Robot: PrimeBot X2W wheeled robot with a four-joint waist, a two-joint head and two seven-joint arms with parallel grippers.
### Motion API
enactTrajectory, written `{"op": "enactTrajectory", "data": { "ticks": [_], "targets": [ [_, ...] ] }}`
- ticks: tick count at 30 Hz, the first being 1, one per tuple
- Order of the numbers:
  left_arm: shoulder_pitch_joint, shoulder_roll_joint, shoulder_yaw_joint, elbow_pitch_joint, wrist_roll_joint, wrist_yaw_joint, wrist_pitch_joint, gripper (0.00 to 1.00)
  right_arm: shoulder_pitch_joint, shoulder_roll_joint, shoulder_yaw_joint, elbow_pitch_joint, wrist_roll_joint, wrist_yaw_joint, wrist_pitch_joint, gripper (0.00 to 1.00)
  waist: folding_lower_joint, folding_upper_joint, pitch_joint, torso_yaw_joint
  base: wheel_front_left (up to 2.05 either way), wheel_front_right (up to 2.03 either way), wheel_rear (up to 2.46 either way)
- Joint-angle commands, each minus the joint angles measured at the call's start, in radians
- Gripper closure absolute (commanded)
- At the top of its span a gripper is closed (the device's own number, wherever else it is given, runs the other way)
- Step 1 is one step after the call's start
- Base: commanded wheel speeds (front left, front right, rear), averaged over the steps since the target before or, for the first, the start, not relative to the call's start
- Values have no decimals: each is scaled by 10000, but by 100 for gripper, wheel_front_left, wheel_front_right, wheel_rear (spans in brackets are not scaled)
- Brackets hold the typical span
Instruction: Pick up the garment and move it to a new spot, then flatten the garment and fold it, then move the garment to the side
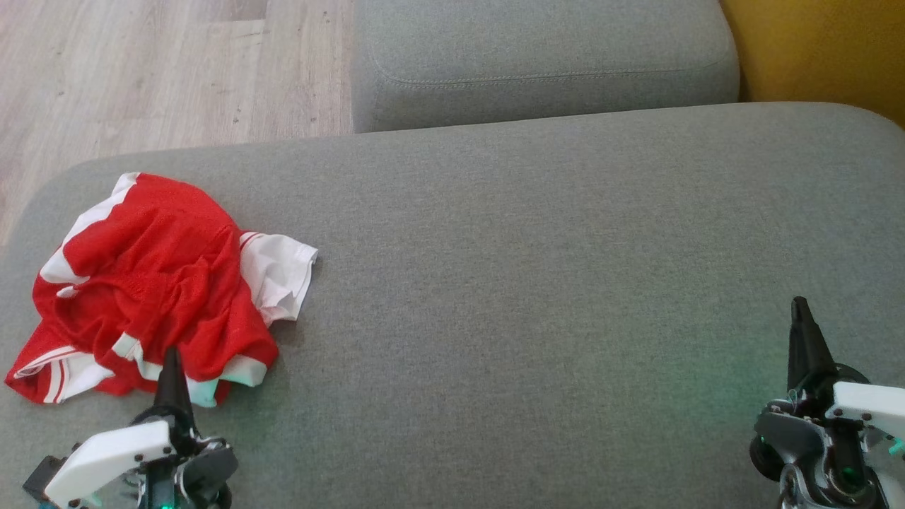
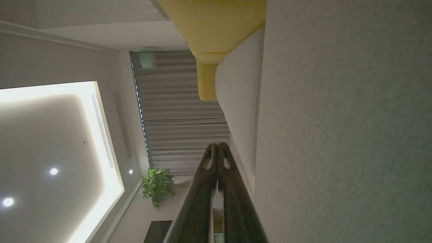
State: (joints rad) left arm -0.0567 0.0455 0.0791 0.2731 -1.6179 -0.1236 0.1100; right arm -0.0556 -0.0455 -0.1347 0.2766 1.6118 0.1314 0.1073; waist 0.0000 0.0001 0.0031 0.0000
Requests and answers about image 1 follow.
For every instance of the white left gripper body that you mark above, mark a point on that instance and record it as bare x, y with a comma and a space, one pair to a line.
113, 452

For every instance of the red jersey with white sleeves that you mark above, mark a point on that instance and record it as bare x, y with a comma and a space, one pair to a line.
279, 272

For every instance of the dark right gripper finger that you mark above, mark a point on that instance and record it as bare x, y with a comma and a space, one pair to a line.
806, 346

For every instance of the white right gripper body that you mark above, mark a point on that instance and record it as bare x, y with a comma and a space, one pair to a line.
813, 438

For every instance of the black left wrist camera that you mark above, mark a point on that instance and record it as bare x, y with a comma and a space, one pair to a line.
44, 475

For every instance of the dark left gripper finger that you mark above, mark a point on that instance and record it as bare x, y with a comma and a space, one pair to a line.
174, 396

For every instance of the large grey sofa seat cushion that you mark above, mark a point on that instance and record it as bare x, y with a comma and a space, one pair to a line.
530, 283

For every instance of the small grey sofa cushion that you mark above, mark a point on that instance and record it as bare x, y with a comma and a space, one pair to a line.
544, 49

